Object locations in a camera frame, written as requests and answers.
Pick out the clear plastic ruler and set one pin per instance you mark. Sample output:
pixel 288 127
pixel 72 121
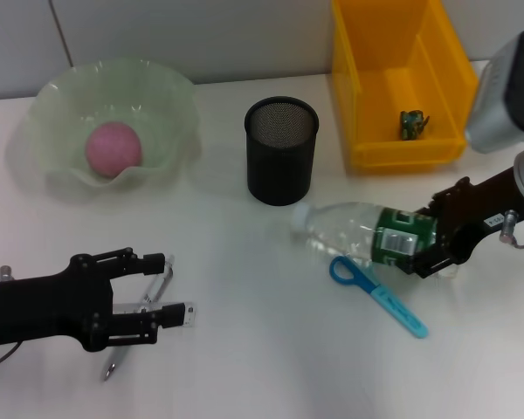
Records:
pixel 191 314

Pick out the clear bottle green label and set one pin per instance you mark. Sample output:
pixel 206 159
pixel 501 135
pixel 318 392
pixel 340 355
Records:
pixel 340 227

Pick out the yellow plastic bin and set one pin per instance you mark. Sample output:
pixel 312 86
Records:
pixel 375 65

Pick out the silver pen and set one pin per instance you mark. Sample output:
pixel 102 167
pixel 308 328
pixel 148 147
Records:
pixel 161 286

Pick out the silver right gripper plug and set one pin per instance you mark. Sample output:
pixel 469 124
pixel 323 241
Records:
pixel 508 224

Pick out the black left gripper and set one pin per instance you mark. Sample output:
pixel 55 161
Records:
pixel 39 307

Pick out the green glass fruit bowl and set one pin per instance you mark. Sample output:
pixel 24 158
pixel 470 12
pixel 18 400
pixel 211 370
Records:
pixel 70 100

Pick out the black mesh pen cup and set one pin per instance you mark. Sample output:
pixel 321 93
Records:
pixel 279 174

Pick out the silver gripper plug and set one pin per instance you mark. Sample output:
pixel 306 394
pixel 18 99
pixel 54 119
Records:
pixel 6 272
pixel 508 224

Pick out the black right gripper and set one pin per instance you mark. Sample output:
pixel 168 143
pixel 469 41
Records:
pixel 476 214

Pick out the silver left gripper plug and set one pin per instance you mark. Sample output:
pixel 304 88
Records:
pixel 6 272

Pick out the blue scissors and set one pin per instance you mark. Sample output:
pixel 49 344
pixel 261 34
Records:
pixel 393 305

